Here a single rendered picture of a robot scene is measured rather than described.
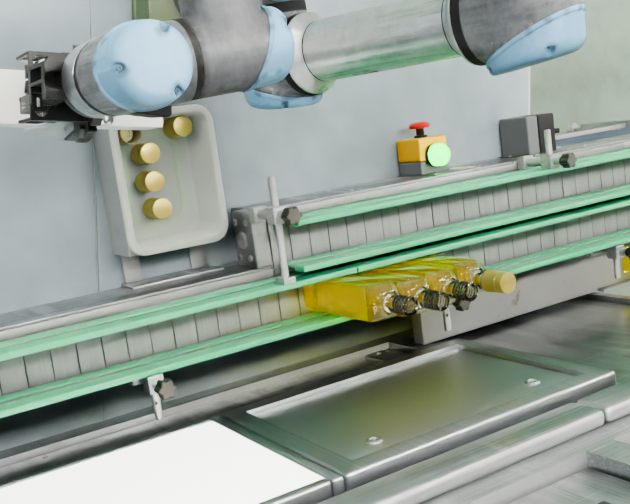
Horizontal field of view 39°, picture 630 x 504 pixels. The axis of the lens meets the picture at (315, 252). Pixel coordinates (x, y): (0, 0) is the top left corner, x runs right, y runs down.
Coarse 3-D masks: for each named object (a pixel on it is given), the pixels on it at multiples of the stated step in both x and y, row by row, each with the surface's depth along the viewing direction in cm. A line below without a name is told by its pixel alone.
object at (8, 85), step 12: (0, 72) 101; (12, 72) 101; (24, 72) 102; (0, 84) 101; (12, 84) 101; (24, 84) 102; (0, 96) 101; (12, 96) 101; (0, 108) 101; (12, 108) 101; (0, 120) 101; (12, 120) 101; (120, 120) 108; (132, 120) 109; (144, 120) 110; (156, 120) 111
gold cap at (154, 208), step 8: (152, 200) 144; (160, 200) 143; (168, 200) 144; (144, 208) 145; (152, 208) 142; (160, 208) 143; (168, 208) 144; (152, 216) 144; (160, 216) 143; (168, 216) 144
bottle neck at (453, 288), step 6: (450, 282) 138; (456, 282) 137; (462, 282) 136; (468, 282) 135; (444, 288) 138; (450, 288) 137; (456, 288) 136; (462, 288) 135; (468, 288) 137; (474, 288) 136; (450, 294) 137; (456, 294) 136; (462, 294) 135; (468, 294) 137; (474, 294) 136; (468, 300) 135
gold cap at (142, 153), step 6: (138, 144) 144; (144, 144) 141; (150, 144) 141; (132, 150) 144; (138, 150) 142; (144, 150) 141; (150, 150) 141; (156, 150) 142; (132, 156) 144; (138, 156) 142; (144, 156) 141; (150, 156) 142; (156, 156) 142; (138, 162) 144; (144, 162) 142; (150, 162) 142
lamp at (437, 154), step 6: (432, 144) 169; (438, 144) 168; (444, 144) 169; (426, 150) 169; (432, 150) 168; (438, 150) 167; (444, 150) 168; (426, 156) 169; (432, 156) 168; (438, 156) 167; (444, 156) 168; (432, 162) 168; (438, 162) 168; (444, 162) 168
